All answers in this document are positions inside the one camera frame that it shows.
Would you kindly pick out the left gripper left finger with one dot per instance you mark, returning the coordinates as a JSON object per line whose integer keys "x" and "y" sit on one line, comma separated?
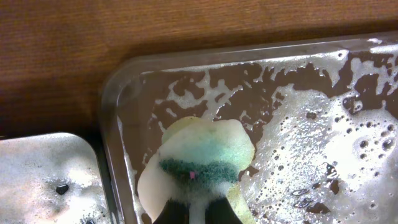
{"x": 173, "y": 212}

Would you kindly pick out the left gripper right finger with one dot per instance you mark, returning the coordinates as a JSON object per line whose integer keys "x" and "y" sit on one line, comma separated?
{"x": 220, "y": 211}

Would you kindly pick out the green yellow sponge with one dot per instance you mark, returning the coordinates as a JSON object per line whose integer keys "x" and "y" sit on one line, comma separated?
{"x": 197, "y": 162}

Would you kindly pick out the small black soapy tray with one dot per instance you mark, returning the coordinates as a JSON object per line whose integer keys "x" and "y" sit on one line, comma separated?
{"x": 54, "y": 178}

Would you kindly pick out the large black wash tray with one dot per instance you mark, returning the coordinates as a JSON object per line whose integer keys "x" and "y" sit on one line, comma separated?
{"x": 322, "y": 115}

